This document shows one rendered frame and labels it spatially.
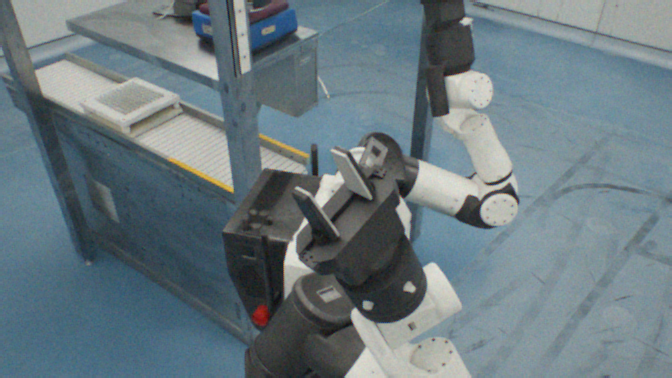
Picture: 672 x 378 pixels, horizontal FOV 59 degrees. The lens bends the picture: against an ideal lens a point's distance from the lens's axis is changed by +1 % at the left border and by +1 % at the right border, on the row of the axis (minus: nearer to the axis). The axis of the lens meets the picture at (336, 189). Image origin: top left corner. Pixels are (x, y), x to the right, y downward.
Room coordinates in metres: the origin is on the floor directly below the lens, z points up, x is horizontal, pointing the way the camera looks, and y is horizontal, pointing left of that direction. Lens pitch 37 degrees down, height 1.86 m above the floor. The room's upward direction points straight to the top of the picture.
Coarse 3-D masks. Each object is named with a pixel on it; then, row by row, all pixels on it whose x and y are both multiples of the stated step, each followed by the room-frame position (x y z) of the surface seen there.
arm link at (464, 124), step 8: (456, 112) 1.06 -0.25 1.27; (464, 112) 1.06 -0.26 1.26; (472, 112) 1.06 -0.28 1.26; (440, 120) 1.04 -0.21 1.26; (448, 120) 1.04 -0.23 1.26; (456, 120) 1.04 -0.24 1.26; (464, 120) 1.05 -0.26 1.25; (472, 120) 1.04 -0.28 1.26; (480, 120) 1.03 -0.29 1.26; (488, 120) 1.02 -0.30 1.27; (448, 128) 1.03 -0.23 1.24; (456, 128) 1.02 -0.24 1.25; (464, 128) 1.02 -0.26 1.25; (472, 128) 1.01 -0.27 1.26; (480, 128) 1.00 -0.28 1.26; (488, 128) 1.01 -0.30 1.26; (456, 136) 1.02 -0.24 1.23; (464, 136) 1.01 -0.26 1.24; (472, 136) 1.00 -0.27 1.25; (480, 136) 1.00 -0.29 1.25
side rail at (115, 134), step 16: (48, 96) 1.94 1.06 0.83; (64, 112) 1.87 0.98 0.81; (80, 112) 1.82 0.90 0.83; (96, 128) 1.75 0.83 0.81; (112, 128) 1.71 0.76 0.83; (128, 144) 1.64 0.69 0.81; (144, 144) 1.61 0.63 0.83; (160, 160) 1.55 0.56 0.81; (192, 176) 1.46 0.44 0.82; (224, 192) 1.37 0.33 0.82
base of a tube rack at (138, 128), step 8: (160, 112) 1.84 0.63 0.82; (168, 112) 1.84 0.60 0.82; (176, 112) 1.86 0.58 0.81; (104, 120) 1.78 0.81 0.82; (144, 120) 1.78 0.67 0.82; (152, 120) 1.78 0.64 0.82; (160, 120) 1.80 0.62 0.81; (120, 128) 1.73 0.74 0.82; (136, 128) 1.73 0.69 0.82; (144, 128) 1.75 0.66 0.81; (136, 136) 1.72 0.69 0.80
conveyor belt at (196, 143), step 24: (48, 72) 2.21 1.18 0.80; (72, 72) 2.21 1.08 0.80; (72, 96) 2.01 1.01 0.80; (168, 120) 1.83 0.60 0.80; (192, 120) 1.83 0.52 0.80; (168, 144) 1.67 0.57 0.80; (192, 144) 1.67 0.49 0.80; (216, 144) 1.67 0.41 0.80; (216, 168) 1.53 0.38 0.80; (288, 168) 1.53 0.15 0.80
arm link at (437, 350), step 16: (368, 320) 0.45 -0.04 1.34; (368, 336) 0.43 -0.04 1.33; (384, 352) 0.43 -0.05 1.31; (400, 352) 0.46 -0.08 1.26; (416, 352) 0.47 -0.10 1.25; (432, 352) 0.47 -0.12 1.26; (448, 352) 0.46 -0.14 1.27; (384, 368) 0.42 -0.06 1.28; (400, 368) 0.42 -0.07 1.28; (416, 368) 0.44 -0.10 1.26; (432, 368) 0.44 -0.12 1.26; (448, 368) 0.44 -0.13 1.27
